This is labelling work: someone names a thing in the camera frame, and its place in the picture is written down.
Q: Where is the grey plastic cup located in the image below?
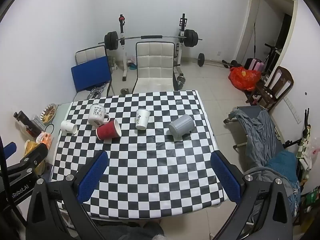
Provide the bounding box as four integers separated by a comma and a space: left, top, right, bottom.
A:
169, 114, 195, 139

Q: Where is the small white cup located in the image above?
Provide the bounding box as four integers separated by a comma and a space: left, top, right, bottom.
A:
60, 120, 78, 134

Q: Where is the red paper cup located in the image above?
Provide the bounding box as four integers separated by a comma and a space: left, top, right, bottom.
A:
96, 119, 122, 140

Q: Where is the white printed paper cup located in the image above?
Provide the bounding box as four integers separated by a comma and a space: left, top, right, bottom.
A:
136, 109, 150, 131

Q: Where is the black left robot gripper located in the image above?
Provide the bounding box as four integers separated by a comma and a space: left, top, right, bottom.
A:
0, 134, 49, 212

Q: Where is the teal blanket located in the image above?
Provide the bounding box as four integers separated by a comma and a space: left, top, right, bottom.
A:
265, 150, 298, 183

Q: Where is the yellow snack bag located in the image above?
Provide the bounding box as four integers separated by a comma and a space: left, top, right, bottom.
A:
24, 140, 48, 176

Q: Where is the grey folding cot with clothes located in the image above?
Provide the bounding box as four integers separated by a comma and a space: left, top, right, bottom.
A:
223, 105, 302, 218

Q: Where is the orange snack packet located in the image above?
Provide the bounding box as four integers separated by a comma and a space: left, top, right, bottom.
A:
36, 131, 53, 149

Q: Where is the plate of snacks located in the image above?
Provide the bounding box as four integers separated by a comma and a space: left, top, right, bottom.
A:
40, 103, 57, 125

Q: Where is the black white checkered tablecloth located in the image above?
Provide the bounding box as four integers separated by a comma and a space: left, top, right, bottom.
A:
52, 90, 227, 219

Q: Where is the white tea mug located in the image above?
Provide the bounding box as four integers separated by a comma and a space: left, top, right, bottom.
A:
88, 104, 110, 127

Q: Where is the dark wooden chair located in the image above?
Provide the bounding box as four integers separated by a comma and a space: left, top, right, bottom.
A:
246, 66, 294, 111

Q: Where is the red plastic bag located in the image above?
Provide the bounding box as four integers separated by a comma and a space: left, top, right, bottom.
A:
228, 67, 261, 92

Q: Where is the blue backed chair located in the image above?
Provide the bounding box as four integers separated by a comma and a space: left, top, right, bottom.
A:
71, 45, 115, 101

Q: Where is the pink suitcase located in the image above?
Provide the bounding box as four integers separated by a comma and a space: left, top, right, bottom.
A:
244, 58, 265, 72

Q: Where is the long barbell on floor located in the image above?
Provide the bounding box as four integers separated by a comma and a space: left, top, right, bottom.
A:
181, 53, 242, 68

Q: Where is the small dumbbell on floor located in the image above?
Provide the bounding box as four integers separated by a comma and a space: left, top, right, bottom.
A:
176, 74, 185, 90

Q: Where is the white padded chair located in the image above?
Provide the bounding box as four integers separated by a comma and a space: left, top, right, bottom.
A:
132, 41, 175, 93

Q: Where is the barbell with black plates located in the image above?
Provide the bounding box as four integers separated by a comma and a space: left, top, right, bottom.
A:
98, 29, 202, 50

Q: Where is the white barbell rack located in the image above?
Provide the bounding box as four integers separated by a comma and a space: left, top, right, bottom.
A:
110, 14, 187, 81

